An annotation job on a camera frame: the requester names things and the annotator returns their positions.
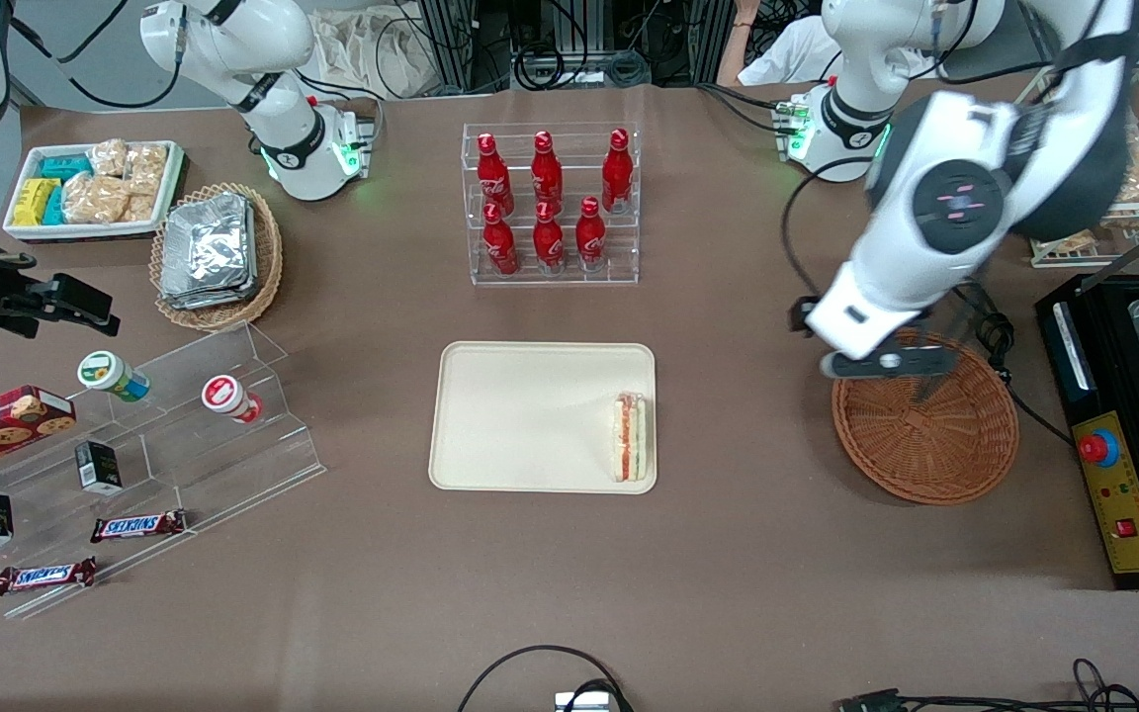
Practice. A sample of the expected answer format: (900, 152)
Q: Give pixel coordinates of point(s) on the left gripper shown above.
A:
(798, 312)

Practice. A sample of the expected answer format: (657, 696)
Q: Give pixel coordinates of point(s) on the triangular sandwich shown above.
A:
(630, 440)

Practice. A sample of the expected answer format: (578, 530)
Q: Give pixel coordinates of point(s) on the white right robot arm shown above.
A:
(233, 40)

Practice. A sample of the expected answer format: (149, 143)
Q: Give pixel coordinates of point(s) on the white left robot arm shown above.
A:
(955, 198)

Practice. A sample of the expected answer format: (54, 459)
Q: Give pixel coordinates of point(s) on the white rectangular snack tray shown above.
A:
(85, 231)

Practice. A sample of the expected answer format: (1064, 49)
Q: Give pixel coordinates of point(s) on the round brown wicker basket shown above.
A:
(925, 455)

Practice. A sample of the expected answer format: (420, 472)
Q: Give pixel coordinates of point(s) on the oval light wicker basket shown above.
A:
(268, 257)

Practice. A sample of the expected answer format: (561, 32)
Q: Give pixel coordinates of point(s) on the beige plastic tray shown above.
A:
(530, 415)

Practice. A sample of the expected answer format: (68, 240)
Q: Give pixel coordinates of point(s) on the green lid cup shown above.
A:
(100, 371)

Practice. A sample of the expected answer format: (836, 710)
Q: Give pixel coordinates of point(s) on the teal snack pack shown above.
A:
(55, 206)
(65, 166)

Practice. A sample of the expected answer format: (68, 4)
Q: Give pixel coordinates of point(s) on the yellow snack pack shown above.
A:
(34, 203)

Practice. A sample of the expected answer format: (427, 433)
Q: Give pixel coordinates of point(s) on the clear bag of crackers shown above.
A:
(139, 208)
(95, 198)
(108, 158)
(146, 168)

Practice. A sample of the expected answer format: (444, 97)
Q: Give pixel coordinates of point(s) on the silver foil pack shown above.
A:
(209, 302)
(206, 242)

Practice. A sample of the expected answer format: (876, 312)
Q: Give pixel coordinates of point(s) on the red lid cup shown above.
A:
(223, 394)

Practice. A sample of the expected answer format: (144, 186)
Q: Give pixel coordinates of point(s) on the clear acrylic stepped shelf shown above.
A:
(184, 465)

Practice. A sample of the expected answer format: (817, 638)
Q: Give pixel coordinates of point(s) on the red cola bottle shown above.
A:
(590, 240)
(501, 247)
(617, 176)
(495, 178)
(547, 176)
(549, 245)

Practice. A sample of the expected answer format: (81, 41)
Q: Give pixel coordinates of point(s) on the Snickers chocolate bar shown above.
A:
(137, 526)
(43, 576)

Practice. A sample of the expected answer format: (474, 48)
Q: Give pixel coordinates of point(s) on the person in white shirt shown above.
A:
(787, 54)

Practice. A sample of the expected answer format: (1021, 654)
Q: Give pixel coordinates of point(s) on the red emergency stop button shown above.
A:
(1099, 448)

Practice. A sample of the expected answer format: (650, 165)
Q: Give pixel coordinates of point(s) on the clear acrylic bottle rack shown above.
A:
(471, 277)

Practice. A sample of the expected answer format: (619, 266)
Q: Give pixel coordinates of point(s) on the black and yellow control box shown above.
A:
(1133, 539)

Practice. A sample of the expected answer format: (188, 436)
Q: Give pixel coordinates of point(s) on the beige cloth bag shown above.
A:
(362, 49)

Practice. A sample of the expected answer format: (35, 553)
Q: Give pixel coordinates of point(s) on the small grey device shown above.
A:
(584, 702)

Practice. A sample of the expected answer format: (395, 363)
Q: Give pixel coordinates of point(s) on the red rocker switch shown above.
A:
(1126, 527)

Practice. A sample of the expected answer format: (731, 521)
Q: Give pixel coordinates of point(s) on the aluminium profile frame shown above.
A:
(451, 40)

